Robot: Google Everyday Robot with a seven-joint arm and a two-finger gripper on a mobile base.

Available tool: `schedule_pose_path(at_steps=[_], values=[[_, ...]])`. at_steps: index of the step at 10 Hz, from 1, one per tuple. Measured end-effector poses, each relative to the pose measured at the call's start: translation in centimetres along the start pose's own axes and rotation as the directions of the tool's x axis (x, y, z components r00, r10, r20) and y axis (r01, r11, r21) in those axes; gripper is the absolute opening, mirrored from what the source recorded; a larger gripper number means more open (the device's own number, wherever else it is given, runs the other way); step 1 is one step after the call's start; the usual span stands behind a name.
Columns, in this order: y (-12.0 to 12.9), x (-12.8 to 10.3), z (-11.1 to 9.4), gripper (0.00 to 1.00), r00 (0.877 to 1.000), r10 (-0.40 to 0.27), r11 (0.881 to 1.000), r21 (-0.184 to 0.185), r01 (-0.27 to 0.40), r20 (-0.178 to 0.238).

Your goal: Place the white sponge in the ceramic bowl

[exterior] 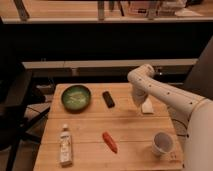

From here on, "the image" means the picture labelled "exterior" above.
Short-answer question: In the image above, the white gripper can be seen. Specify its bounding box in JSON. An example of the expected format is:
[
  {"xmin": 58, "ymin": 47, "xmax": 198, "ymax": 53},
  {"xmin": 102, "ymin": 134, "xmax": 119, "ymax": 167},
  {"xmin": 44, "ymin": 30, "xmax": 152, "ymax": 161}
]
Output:
[{"xmin": 131, "ymin": 86, "xmax": 148, "ymax": 107}]

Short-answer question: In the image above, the white sponge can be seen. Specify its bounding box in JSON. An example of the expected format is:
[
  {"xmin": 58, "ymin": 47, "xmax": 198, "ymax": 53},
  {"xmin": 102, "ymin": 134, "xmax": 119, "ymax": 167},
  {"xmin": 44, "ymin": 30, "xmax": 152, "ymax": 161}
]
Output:
[{"xmin": 141, "ymin": 98, "xmax": 154, "ymax": 114}]

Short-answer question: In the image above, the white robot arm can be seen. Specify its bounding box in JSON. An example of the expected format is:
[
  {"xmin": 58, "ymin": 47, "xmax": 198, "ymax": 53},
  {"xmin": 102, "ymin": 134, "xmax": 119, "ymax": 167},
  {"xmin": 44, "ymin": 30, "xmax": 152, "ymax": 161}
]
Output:
[{"xmin": 127, "ymin": 64, "xmax": 213, "ymax": 171}]

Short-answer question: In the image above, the green ceramic bowl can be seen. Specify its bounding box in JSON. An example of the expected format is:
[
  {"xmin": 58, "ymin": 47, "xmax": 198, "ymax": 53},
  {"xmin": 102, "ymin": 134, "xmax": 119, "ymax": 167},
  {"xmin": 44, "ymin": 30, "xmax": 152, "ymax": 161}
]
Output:
[{"xmin": 61, "ymin": 85, "xmax": 91, "ymax": 112}]

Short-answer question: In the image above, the black rectangular block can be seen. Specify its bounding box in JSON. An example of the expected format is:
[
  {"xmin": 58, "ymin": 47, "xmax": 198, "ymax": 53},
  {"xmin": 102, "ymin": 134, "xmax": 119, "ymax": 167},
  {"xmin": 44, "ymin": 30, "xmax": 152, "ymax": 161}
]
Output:
[{"xmin": 102, "ymin": 91, "xmax": 115, "ymax": 108}]

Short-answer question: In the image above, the white paper cup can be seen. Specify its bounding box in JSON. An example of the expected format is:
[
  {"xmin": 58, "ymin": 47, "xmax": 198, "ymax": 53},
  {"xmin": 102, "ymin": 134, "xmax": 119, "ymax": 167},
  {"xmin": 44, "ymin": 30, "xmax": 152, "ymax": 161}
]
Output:
[{"xmin": 152, "ymin": 132, "xmax": 174, "ymax": 157}]

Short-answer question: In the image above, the orange carrot toy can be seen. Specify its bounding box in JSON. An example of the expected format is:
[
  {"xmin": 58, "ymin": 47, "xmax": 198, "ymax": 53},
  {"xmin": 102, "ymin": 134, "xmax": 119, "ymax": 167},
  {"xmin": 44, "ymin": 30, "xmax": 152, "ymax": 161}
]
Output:
[{"xmin": 102, "ymin": 132, "xmax": 118, "ymax": 153}]

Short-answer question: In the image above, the wooden table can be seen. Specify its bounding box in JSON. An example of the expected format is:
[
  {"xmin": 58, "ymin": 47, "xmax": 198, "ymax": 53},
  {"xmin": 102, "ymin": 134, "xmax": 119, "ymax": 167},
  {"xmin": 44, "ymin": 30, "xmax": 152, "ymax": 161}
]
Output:
[{"xmin": 33, "ymin": 83, "xmax": 183, "ymax": 171}]

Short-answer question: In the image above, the white plastic bottle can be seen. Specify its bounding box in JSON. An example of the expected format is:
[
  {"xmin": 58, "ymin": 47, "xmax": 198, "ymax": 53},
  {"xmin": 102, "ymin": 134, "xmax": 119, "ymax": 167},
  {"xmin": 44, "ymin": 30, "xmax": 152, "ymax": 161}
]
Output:
[{"xmin": 60, "ymin": 124, "xmax": 72, "ymax": 167}]

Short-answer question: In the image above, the black office chair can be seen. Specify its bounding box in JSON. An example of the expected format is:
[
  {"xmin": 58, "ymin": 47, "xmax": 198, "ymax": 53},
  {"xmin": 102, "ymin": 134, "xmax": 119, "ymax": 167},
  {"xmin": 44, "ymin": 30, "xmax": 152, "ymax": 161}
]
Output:
[{"xmin": 0, "ymin": 63, "xmax": 50, "ymax": 171}]

